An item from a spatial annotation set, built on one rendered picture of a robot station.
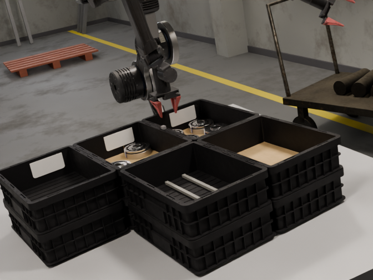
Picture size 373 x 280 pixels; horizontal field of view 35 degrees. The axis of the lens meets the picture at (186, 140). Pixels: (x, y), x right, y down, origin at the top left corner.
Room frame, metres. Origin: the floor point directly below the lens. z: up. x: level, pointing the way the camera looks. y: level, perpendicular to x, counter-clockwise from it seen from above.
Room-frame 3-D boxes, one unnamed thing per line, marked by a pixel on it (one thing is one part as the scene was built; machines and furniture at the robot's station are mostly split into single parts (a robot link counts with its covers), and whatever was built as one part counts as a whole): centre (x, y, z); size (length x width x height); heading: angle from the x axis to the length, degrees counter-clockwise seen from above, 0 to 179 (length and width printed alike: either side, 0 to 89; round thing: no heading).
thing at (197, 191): (1.67, 0.01, 0.87); 0.40 x 0.30 x 0.11; 29
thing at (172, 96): (2.24, 0.04, 0.98); 0.07 x 0.07 x 0.09; 23
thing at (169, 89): (2.23, 0.05, 1.06); 0.10 x 0.07 x 0.07; 113
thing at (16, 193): (1.87, 0.46, 0.92); 0.40 x 0.30 x 0.02; 29
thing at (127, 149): (2.15, 0.19, 0.86); 0.10 x 0.10 x 0.01
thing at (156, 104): (2.23, 0.07, 0.98); 0.07 x 0.07 x 0.09; 23
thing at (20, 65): (8.88, 1.79, 0.06); 1.31 x 0.95 x 0.12; 112
